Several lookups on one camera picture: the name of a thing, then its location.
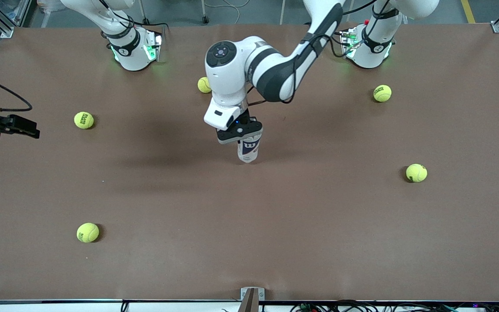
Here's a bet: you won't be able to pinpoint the clear plastic tennis ball can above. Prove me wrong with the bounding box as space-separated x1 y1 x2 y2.
237 134 262 163

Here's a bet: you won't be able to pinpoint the black right arm base cable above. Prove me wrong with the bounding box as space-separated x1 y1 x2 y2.
135 19 166 32

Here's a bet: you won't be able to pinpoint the silver metal table bracket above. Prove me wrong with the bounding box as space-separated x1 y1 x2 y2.
240 287 266 302

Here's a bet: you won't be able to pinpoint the brown camera mount pole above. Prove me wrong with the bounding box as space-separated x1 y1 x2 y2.
237 289 259 312

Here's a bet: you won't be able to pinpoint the tangled black cables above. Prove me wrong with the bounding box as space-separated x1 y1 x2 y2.
291 300 499 312

